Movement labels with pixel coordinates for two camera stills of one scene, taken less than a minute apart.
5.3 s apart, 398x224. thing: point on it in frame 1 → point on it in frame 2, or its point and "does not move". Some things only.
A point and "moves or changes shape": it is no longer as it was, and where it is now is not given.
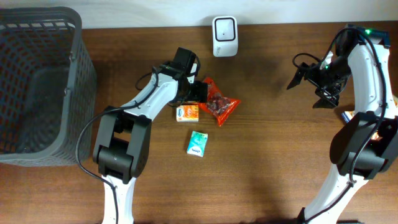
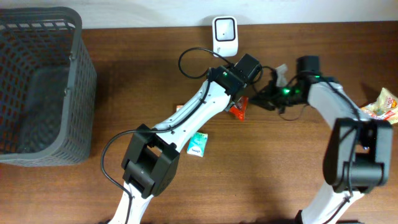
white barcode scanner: (225, 36) does not move
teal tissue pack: (197, 144) does not move
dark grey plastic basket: (48, 87) does not move
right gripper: (313, 70) → (270, 99)
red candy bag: (222, 107) moves or changes shape
